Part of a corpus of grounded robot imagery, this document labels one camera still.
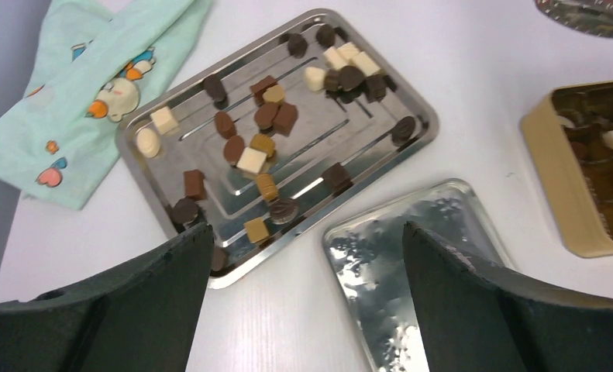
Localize steel tray with rack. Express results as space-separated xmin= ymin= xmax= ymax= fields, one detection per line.
xmin=115 ymin=9 xmax=439 ymax=289

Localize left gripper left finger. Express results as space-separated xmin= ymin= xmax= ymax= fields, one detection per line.
xmin=0 ymin=223 xmax=214 ymax=371

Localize green printed cloth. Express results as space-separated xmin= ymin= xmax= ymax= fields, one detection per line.
xmin=0 ymin=1 xmax=211 ymax=210

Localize gold chocolate box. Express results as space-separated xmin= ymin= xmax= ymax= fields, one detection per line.
xmin=521 ymin=81 xmax=613 ymax=258

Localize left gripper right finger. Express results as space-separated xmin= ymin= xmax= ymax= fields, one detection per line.
xmin=402 ymin=222 xmax=613 ymax=371

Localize metal serving tongs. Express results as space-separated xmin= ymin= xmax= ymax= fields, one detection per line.
xmin=534 ymin=0 xmax=613 ymax=39

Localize small square steel tray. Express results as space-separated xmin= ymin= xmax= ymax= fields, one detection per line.
xmin=322 ymin=178 xmax=514 ymax=371

